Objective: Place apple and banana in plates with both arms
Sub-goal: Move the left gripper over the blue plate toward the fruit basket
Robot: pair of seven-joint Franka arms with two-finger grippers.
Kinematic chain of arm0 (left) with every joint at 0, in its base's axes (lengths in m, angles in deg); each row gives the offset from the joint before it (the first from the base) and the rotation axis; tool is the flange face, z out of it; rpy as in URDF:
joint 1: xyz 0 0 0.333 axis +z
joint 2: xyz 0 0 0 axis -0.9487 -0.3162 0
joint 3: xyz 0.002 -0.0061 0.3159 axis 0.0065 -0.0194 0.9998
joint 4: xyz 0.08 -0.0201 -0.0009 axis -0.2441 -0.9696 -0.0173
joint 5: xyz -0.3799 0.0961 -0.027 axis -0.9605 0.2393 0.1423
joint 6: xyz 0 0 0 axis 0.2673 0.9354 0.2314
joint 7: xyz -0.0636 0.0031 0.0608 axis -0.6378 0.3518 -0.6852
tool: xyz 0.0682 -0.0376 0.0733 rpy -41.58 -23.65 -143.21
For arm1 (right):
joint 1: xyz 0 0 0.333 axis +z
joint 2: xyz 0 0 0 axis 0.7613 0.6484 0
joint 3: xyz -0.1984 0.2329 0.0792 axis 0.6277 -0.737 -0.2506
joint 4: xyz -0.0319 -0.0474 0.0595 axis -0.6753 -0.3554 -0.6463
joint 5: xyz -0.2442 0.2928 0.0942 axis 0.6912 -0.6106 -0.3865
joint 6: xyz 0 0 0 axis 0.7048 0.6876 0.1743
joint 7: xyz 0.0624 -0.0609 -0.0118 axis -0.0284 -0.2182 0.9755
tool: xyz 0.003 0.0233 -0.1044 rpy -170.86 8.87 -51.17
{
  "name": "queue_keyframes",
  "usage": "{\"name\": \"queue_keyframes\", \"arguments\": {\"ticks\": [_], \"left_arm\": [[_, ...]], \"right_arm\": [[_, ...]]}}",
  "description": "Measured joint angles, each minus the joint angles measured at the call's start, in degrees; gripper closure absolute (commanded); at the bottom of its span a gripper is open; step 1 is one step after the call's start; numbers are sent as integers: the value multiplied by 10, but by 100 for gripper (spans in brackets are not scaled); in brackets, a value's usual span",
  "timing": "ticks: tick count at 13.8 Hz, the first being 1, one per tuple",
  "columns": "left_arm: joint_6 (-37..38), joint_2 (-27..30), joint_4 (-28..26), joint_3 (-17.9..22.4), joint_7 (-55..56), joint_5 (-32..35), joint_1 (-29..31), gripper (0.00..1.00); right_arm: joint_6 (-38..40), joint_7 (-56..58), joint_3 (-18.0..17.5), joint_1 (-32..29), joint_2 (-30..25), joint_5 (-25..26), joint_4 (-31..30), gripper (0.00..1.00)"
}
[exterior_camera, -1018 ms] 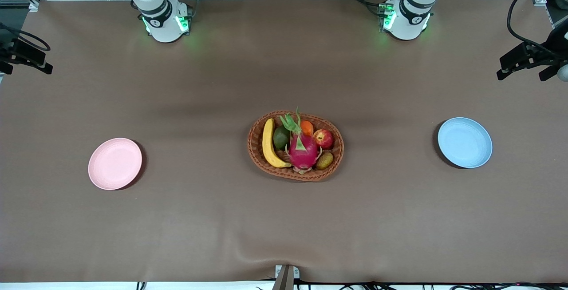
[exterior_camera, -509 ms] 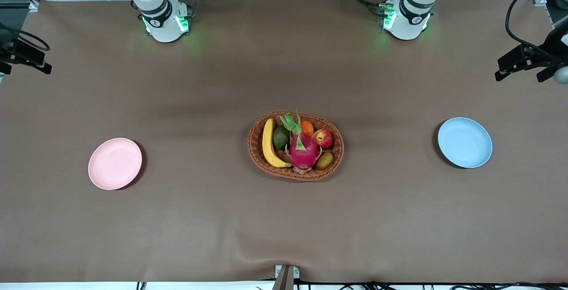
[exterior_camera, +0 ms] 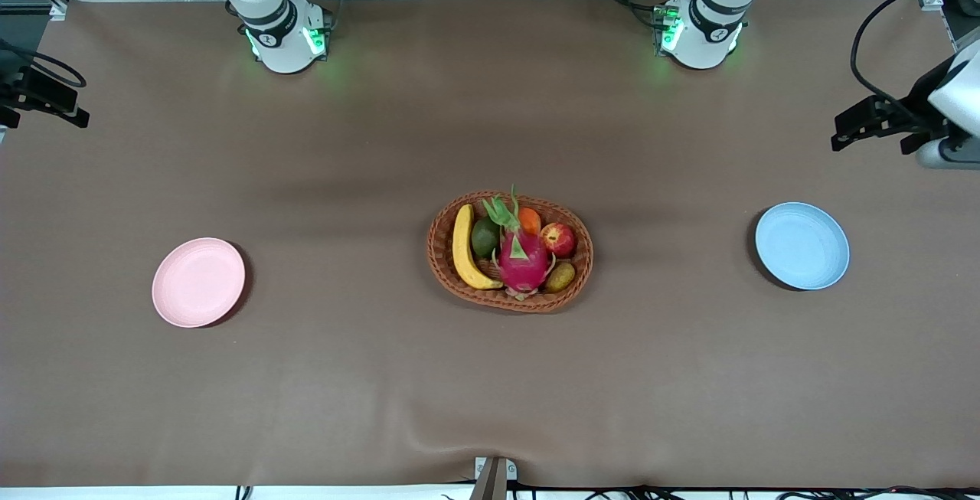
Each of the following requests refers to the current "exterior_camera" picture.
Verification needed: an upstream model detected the red apple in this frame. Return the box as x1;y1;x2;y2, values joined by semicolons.
540;223;577;259

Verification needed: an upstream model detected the yellow banana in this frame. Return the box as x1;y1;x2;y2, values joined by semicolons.
452;204;505;291

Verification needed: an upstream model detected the blue plate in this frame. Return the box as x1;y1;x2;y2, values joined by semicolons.
755;202;851;291

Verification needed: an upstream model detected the pink plate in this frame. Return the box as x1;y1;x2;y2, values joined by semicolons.
152;237;247;328

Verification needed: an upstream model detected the brown kiwi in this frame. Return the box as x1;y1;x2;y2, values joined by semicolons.
544;262;577;294

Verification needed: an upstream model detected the pink dragon fruit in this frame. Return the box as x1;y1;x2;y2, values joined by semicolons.
481;185;557;302

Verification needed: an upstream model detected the green avocado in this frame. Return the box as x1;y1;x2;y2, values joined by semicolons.
470;216;501;260

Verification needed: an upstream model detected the brown table cover sheet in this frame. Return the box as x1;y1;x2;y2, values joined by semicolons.
0;0;980;489

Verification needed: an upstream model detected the brown wicker basket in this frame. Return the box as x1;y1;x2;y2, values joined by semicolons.
426;191;594;313

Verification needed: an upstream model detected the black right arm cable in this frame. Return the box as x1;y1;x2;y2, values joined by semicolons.
0;39;87;90

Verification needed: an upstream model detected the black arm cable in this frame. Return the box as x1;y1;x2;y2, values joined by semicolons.
850;0;980;118
0;39;87;90

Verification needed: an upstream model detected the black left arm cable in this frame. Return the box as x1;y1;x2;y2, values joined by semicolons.
850;0;980;118

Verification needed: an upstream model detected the grey metal camera mount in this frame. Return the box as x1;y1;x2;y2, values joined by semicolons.
473;456;518;500

